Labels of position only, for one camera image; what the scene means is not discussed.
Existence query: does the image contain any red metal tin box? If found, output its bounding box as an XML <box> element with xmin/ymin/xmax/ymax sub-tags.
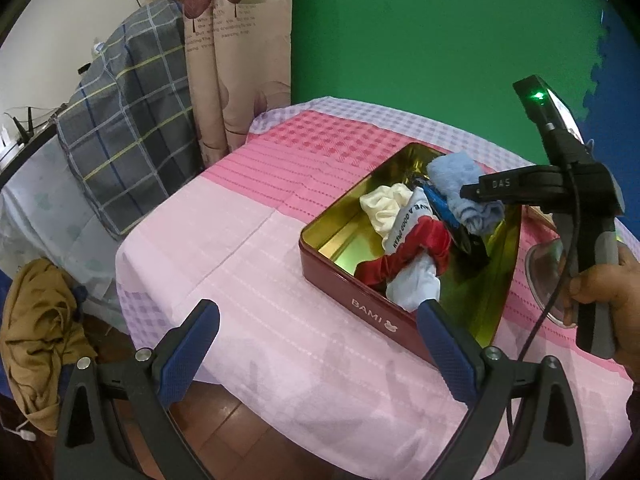
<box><xmin>299</xmin><ymin>142</ymin><xmax>523</xmax><ymax>368</ymax></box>

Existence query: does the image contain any beige floral curtain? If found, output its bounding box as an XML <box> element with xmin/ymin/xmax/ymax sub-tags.
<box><xmin>150</xmin><ymin>0</ymin><xmax>293</xmax><ymax>168</ymax></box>

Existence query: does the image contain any blue foam mat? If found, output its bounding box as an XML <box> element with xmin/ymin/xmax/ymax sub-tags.
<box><xmin>590</xmin><ymin>5</ymin><xmax>640</xmax><ymax>161</ymax></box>

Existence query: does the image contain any clear glass lid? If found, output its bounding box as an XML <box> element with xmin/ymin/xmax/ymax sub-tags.
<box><xmin>525</xmin><ymin>239</ymin><xmax>582</xmax><ymax>329</ymax></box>

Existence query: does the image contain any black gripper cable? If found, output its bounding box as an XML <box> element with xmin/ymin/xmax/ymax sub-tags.
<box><xmin>502</xmin><ymin>160</ymin><xmax>581</xmax><ymax>446</ymax></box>

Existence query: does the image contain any pink checked tablecloth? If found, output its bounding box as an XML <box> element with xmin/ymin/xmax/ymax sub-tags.
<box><xmin>115</xmin><ymin>96</ymin><xmax>636</xmax><ymax>480</ymax></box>

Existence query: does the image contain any blue strap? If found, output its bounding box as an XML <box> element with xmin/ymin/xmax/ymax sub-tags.
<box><xmin>415</xmin><ymin>182</ymin><xmax>458</xmax><ymax>226</ymax></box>

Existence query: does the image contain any brown crumpled cloth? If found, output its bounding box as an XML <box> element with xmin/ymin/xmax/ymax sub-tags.
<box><xmin>0</xmin><ymin>258</ymin><xmax>98</xmax><ymax>436</ymax></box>

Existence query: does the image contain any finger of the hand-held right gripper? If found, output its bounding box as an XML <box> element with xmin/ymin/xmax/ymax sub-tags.
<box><xmin>459</xmin><ymin>169</ymin><xmax>527</xmax><ymax>206</ymax></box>

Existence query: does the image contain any pale blue patterned sheet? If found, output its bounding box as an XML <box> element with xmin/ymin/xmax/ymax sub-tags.
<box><xmin>0</xmin><ymin>145</ymin><xmax>131</xmax><ymax>333</ymax></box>

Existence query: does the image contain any green foam mat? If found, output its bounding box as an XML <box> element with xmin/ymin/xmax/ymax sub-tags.
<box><xmin>291</xmin><ymin>0</ymin><xmax>608</xmax><ymax>171</ymax></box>

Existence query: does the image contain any white printed sock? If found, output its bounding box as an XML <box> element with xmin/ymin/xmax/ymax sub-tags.
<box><xmin>382</xmin><ymin>190</ymin><xmax>443</xmax><ymax>311</ymax></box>

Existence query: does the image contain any white charger plug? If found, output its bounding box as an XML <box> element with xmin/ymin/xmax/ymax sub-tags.
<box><xmin>2</xmin><ymin>422</ymin><xmax>38</xmax><ymax>443</ymax></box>

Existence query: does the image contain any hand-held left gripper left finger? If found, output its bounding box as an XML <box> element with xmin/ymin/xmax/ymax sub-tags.
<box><xmin>54</xmin><ymin>299</ymin><xmax>221</xmax><ymax>480</ymax></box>

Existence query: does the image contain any white scrunchie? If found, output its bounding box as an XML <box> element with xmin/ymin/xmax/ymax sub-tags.
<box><xmin>359</xmin><ymin>184</ymin><xmax>416</xmax><ymax>238</ymax></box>

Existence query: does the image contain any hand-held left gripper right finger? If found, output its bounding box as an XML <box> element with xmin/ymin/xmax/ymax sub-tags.
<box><xmin>416</xmin><ymin>299</ymin><xmax>587</xmax><ymax>480</ymax></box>

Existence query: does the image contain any person's right hand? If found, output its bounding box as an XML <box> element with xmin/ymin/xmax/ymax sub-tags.
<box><xmin>563</xmin><ymin>245</ymin><xmax>640</xmax><ymax>387</ymax></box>

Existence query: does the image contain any red scrunchie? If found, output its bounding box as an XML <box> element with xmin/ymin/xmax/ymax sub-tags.
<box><xmin>355</xmin><ymin>216</ymin><xmax>451</xmax><ymax>291</ymax></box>

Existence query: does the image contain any black curved bar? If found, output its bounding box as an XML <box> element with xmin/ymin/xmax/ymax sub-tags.
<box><xmin>0</xmin><ymin>122</ymin><xmax>61</xmax><ymax>186</ymax></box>

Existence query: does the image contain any grey plaid cloth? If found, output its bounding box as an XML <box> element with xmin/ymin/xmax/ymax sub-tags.
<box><xmin>56</xmin><ymin>0</ymin><xmax>206</xmax><ymax>241</ymax></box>

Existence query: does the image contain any light blue soft cloth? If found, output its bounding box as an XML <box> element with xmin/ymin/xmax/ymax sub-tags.
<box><xmin>426</xmin><ymin>154</ymin><xmax>506</xmax><ymax>236</ymax></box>

